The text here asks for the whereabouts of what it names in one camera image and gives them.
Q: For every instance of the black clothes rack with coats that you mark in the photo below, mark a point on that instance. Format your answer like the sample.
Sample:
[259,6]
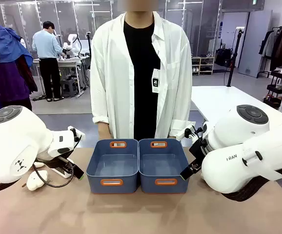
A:
[276,46]

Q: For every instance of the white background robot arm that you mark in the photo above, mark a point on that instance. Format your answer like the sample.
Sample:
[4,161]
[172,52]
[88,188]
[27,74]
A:
[72,44]

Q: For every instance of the person's right hand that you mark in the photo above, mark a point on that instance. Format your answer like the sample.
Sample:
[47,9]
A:
[105,135]

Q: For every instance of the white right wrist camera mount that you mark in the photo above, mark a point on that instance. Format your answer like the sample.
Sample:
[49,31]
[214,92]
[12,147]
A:
[181,135]

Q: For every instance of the white name badge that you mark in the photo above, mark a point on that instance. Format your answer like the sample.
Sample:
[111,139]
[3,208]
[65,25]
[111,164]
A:
[156,81]

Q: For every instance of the grey plastic stool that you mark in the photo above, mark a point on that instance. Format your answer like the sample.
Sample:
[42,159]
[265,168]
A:
[68,87]

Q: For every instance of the black t-shirt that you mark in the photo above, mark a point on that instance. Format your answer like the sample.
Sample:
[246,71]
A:
[143,73]

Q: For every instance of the dark red garment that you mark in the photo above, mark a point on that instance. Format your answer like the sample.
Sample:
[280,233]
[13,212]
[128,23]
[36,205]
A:
[28,75]

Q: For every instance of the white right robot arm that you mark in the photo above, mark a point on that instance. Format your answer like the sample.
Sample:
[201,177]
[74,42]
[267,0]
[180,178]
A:
[228,165]

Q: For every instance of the purple garment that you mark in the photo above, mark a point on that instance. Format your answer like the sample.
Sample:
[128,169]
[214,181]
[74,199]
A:
[9,83]

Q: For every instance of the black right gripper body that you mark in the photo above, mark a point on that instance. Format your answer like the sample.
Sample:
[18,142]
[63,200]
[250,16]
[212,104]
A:
[200,151]

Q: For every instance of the black bag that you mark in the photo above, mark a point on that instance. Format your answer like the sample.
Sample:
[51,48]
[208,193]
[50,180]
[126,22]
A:
[223,57]

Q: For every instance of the black trolley cart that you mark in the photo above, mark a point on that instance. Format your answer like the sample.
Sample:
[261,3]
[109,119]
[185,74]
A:
[276,90]

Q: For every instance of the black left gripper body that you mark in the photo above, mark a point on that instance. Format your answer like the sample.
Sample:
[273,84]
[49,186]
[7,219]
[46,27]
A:
[58,162]

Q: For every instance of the person in light blue shirt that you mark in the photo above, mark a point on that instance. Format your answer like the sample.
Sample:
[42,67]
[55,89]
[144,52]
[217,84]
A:
[47,44]

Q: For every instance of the wooden shoe shelf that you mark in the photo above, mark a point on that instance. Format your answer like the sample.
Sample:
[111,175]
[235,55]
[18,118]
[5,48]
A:
[203,65]

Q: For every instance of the white overshirt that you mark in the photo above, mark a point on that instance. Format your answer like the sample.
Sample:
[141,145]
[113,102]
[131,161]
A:
[111,73]

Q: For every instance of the black camera pole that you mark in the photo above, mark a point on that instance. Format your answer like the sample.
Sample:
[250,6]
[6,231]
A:
[89,46]

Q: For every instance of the large white table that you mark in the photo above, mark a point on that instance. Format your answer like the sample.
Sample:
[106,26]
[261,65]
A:
[216,102]

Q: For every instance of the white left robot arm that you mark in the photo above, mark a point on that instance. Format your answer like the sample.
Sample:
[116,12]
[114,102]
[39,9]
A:
[9,146]

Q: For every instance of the black tripod stand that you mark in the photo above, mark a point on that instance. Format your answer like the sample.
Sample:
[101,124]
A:
[234,58]

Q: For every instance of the blue garment on mannequin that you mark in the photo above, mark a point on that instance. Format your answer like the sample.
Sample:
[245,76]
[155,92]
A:
[6,41]

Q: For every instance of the person's right forearm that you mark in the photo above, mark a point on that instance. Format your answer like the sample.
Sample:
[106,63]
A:
[104,127]

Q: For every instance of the white background work table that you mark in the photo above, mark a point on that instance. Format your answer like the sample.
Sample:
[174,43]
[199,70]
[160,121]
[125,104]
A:
[69,64]

